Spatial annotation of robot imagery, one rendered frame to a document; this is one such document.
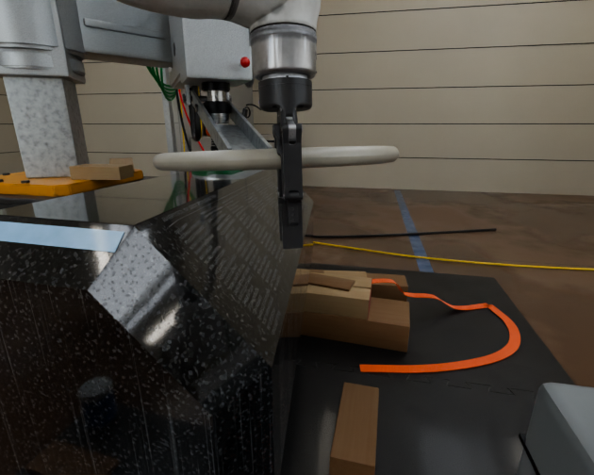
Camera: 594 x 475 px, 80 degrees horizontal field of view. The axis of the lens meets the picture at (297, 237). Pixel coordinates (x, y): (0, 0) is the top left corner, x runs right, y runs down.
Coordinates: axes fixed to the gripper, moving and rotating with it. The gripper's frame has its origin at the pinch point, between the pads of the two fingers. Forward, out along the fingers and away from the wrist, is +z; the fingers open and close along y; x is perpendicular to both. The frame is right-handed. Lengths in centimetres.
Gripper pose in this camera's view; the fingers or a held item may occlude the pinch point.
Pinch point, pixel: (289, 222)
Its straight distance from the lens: 53.9
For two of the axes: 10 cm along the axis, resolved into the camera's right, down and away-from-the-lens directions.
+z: 0.3, 9.7, 2.3
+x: -9.9, 0.6, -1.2
